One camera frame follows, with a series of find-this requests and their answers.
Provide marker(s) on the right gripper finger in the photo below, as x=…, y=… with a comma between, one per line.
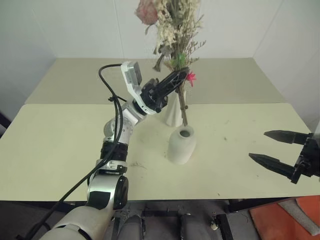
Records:
x=272, y=163
x=287, y=136

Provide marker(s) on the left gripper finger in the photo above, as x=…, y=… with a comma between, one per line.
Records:
x=176, y=86
x=175, y=76

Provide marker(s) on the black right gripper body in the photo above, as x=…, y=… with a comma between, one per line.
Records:
x=311, y=157

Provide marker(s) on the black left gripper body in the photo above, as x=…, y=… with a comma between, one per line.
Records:
x=153, y=96

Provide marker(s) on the dried flower bouquet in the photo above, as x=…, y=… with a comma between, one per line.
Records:
x=172, y=32

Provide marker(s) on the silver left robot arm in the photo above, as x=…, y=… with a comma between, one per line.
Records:
x=117, y=130

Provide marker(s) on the white conical vase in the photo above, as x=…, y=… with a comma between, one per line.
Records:
x=172, y=115

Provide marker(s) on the orange floor mat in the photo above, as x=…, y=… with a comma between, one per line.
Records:
x=270, y=220

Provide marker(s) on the white round bottle vase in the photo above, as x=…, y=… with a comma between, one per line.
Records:
x=181, y=150

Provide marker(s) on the small white knob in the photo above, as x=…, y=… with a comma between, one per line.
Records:
x=214, y=225

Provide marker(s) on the dark rounded grey shape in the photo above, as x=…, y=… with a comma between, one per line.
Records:
x=132, y=228

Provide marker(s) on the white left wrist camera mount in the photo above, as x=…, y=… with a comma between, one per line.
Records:
x=130, y=75

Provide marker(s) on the black table frame bar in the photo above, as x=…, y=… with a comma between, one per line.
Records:
x=260, y=204

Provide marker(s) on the black metal post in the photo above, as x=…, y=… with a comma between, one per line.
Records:
x=225, y=227

